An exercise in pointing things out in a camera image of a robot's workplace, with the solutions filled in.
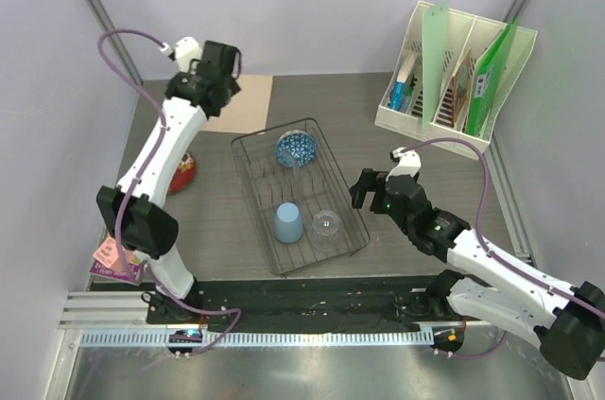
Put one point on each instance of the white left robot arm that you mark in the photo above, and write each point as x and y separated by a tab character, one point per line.
133	210

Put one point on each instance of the light green folder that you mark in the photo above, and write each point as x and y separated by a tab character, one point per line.
434	41

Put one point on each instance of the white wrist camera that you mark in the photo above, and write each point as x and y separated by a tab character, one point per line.
183	52
407	162

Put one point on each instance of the white file organizer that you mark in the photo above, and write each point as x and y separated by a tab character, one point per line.
465	30

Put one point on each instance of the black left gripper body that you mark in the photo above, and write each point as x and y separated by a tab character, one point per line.
193	72

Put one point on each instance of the dark green folder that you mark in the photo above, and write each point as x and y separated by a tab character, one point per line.
488	70

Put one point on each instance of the blue patterned bowl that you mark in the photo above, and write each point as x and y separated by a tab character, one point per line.
298	145

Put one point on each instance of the blue book in organizer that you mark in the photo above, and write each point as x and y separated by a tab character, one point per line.
402	90

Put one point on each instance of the purple treehouse book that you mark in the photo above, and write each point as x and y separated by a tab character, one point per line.
107	264

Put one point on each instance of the red floral plate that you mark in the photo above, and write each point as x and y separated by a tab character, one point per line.
184	174

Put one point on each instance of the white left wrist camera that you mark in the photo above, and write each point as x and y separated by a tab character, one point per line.
183	52

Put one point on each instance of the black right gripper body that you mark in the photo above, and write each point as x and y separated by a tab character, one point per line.
398	217

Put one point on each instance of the white slotted cable duct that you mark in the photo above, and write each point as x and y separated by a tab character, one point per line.
181	338

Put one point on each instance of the light blue plastic cup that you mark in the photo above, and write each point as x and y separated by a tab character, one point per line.
288	223

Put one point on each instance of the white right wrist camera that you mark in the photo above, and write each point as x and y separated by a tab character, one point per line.
407	162

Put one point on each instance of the brown picture book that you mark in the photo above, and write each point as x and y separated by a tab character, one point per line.
460	84

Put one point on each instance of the black wire dish rack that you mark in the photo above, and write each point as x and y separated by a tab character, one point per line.
267	185

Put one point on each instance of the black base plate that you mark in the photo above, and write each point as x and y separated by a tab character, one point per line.
326	305

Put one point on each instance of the beige cutting board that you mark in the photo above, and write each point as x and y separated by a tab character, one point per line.
248	110

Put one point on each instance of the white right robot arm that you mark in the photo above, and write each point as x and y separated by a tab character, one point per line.
564	322

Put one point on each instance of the clear glass cup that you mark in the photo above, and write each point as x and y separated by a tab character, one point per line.
325	231

